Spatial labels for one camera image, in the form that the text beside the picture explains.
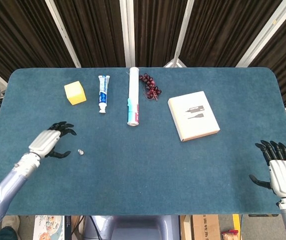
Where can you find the dark red grape bunch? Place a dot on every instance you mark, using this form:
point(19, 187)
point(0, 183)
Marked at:
point(149, 83)

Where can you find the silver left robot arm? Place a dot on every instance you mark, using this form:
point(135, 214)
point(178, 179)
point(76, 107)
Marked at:
point(13, 177)

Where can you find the yellow foam cube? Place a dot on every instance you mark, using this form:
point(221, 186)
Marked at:
point(75, 93)

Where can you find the brown cardboard box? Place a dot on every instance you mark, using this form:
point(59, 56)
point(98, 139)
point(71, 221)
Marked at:
point(205, 227)

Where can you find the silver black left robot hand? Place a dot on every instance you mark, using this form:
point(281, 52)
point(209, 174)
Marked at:
point(44, 142)

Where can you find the white printed picture box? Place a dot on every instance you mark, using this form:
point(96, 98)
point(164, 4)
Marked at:
point(49, 228)

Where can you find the blue table mat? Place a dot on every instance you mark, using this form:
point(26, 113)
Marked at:
point(142, 170)

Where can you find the yellow strip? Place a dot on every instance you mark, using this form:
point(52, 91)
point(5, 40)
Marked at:
point(236, 225)

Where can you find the grey blue robot torso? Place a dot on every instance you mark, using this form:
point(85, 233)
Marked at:
point(137, 227)

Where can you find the white plastic wrap roll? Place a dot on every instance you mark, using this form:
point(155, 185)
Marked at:
point(133, 95)

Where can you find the black thin box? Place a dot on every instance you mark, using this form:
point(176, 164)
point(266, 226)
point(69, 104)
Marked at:
point(68, 228)

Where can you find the flat white cardboard box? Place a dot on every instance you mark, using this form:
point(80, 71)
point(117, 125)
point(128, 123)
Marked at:
point(195, 117)

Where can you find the beige shoe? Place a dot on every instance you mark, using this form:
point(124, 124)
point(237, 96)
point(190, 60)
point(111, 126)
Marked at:
point(10, 223)

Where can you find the red snack packet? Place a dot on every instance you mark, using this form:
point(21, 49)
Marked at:
point(230, 235)

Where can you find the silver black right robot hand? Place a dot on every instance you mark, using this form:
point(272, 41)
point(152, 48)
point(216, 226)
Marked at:
point(283, 175)

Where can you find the white blue toothpaste tube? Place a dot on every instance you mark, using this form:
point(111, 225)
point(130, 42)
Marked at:
point(103, 92)

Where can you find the small metal bolt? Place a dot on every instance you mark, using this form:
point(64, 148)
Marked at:
point(81, 152)

